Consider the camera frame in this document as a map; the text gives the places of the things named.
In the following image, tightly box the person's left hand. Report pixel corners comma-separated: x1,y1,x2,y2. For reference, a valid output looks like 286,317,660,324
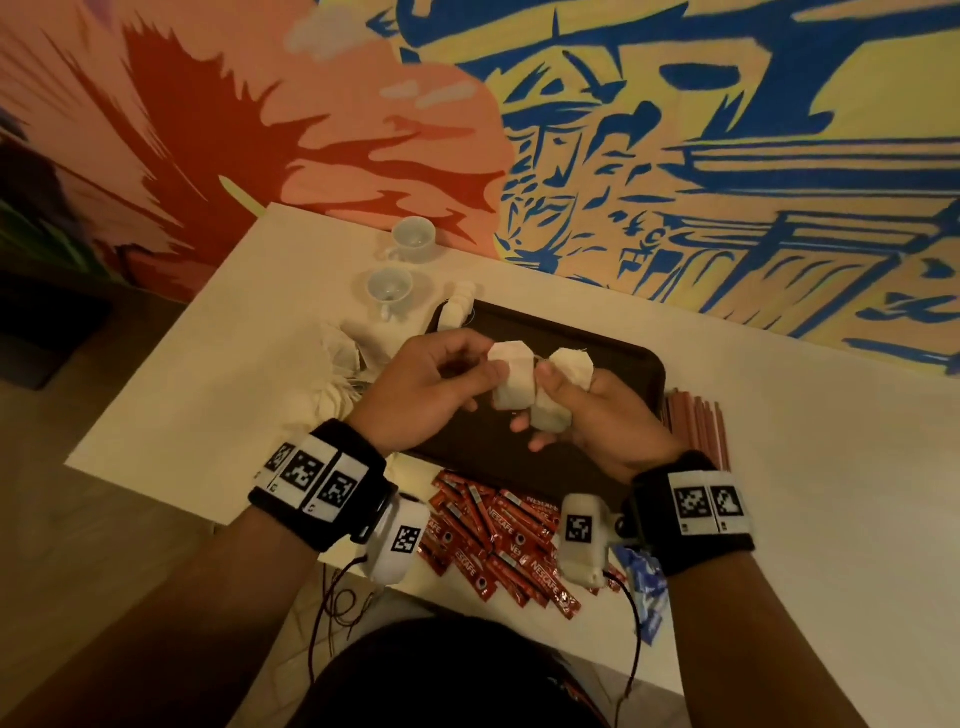
348,327,512,456

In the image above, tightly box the person's right hand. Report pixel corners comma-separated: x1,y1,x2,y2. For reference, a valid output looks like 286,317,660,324
510,360,689,485

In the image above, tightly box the pile of white tea bags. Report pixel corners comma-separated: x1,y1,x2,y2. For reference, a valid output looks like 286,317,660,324
307,319,399,429

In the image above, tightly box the dark brown tray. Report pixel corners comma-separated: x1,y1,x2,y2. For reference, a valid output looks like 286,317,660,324
405,300,668,512

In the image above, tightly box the pile of blue sachets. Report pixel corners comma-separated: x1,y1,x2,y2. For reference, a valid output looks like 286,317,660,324
607,540,672,647

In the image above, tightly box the pile of red Nescafe sachets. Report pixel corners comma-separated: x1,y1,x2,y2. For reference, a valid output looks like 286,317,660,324
415,472,632,620

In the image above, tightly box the person's left forearm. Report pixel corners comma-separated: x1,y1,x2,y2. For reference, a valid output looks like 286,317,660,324
0,502,320,728

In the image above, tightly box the person's right forearm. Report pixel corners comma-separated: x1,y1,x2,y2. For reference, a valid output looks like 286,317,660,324
667,547,872,728

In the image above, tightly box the person's black shirt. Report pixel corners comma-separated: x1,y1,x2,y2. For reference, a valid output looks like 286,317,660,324
285,615,614,728

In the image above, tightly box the small white cup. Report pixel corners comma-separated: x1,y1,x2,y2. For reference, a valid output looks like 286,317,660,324
387,216,440,264
364,265,417,321

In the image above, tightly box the black marker wristband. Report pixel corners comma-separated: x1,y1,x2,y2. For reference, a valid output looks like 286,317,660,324
628,450,756,579
249,418,389,552

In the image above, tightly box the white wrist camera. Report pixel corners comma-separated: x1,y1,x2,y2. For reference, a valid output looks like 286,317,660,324
558,492,617,590
366,492,432,587

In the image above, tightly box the black camera cable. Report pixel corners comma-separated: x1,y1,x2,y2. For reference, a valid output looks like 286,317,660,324
621,585,648,728
306,555,377,692

